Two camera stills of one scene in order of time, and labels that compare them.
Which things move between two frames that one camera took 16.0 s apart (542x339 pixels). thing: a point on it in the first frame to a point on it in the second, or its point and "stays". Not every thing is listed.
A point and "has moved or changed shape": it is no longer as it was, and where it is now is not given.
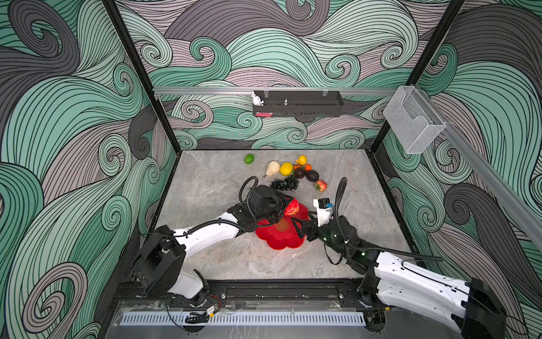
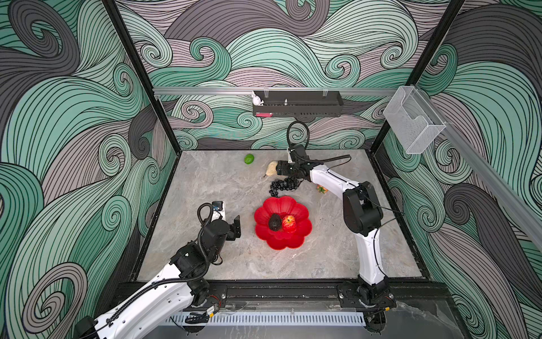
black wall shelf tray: (300, 103) stays
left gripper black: (279, 204) to (235, 231)
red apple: (292, 208) to (288, 224)
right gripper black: (314, 225) to (282, 167)
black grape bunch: (289, 183) stays
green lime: (248, 159) stays
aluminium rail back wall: (239, 91) stays
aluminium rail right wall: (527, 217) stays
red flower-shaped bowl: (282, 234) stays
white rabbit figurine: (257, 99) stays
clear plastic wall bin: (413, 119) stays
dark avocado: (312, 175) has moved or changed shape
